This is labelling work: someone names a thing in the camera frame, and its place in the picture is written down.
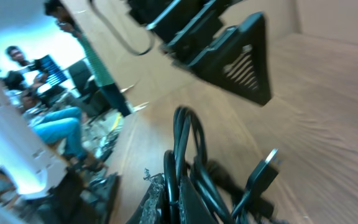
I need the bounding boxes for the standing person green shirt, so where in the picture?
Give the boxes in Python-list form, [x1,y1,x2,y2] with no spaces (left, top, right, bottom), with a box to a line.
[44,0,131,117]

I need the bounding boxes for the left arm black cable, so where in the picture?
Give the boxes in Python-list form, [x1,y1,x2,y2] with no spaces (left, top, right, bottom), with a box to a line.
[88,0,155,57]

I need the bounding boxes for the seated person dark shirt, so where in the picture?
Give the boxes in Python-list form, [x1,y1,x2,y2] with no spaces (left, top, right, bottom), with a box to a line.
[3,45,50,95]

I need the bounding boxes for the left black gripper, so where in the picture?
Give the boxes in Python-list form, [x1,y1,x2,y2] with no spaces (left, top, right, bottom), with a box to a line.
[127,0,272,106]

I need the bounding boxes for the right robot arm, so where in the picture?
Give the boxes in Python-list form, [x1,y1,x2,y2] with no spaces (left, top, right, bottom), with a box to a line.
[0,82,115,223]

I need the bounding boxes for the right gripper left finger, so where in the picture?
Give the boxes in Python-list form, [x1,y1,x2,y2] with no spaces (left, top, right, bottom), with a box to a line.
[126,174,167,224]

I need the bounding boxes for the seated person blue jeans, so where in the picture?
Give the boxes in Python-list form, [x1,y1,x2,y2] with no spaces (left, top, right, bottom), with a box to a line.
[21,90,104,172]

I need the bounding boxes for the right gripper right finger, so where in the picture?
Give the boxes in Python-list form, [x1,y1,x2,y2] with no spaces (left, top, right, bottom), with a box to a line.
[178,177,217,224]

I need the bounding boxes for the black USB cable coil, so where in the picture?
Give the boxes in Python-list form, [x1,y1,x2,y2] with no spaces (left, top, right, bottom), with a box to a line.
[162,106,281,224]

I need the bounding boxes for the black office chair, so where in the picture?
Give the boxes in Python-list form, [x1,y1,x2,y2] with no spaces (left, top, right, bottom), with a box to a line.
[68,60,111,116]

